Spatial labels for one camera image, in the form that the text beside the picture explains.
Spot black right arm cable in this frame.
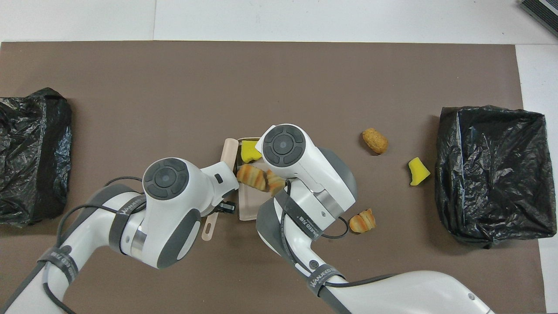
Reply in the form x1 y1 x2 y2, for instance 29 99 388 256
279 179 395 288

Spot orange croissant bread piece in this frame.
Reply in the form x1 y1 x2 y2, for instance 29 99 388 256
349 208 376 234

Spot pale yellow crust piece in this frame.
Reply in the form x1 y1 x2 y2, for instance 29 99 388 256
267 170 286 197

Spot brown table mat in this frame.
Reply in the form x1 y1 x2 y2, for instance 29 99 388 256
0 41 546 314

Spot beige plastic dustpan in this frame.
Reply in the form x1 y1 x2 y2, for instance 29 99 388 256
237 137 273 222

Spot dark grey ribbed device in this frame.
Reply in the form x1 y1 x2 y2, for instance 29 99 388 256
520 0 558 38

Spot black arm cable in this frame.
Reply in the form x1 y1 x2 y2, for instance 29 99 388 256
279 179 395 288
41 176 146 314

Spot brown breaded nugget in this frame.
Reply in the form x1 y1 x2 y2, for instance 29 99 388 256
362 127 389 155

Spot black bag-lined trash bin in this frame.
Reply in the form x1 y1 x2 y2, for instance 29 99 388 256
0 87 73 228
435 105 558 249

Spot beige hand brush black bristles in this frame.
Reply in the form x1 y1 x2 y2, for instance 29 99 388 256
202 138 239 242

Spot yellow sponge piece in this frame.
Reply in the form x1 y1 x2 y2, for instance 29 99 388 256
408 157 431 187
240 140 263 164

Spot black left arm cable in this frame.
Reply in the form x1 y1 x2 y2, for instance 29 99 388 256
41 176 146 314

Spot striped bread roll piece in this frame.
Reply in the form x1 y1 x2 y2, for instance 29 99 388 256
236 164 267 191

